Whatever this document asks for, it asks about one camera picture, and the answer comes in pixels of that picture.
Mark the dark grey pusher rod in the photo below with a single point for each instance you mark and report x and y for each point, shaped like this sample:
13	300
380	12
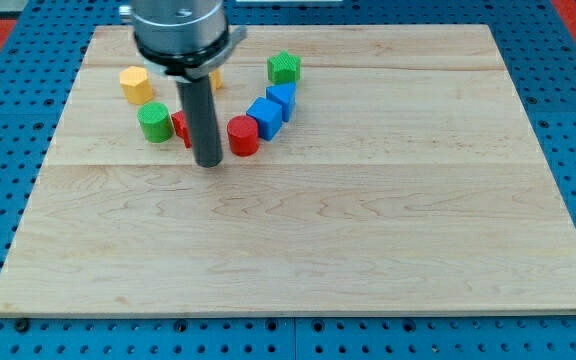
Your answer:
198	105

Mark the blue cube block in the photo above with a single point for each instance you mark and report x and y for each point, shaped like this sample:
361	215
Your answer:
268	116

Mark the red cylinder block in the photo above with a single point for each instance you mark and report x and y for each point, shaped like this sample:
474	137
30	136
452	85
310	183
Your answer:
243	135

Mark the blue triangle block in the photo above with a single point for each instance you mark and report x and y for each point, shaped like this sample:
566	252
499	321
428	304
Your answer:
285	96

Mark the green star block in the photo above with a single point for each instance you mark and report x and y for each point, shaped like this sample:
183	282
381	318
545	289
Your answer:
284	67

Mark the red star block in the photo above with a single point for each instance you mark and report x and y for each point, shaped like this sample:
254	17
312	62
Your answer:
180	127

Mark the light wooden board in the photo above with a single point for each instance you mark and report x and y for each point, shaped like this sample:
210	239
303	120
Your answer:
408	182

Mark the yellow heart block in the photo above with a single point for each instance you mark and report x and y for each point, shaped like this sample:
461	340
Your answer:
216	79

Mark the yellow hexagon block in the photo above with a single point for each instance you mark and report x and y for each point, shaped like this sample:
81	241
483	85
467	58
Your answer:
136	86

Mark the green cylinder block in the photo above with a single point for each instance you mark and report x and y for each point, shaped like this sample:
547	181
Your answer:
155	123

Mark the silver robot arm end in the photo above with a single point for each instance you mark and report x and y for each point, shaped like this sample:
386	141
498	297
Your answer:
183	39

